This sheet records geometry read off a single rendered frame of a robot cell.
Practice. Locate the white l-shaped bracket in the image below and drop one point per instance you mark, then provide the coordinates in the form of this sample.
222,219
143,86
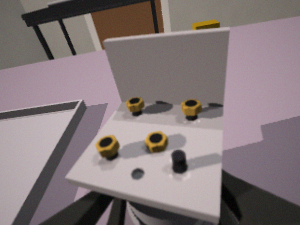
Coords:
164,69

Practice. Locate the yellow hex nut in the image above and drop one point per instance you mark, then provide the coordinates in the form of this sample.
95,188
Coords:
191,107
135,104
156,142
107,146

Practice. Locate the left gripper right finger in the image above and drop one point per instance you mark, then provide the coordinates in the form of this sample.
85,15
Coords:
252,205

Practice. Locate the shallow light grey rectangular tray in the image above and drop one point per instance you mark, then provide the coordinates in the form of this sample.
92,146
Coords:
27,135

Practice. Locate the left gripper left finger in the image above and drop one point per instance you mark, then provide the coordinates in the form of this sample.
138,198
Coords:
88,210

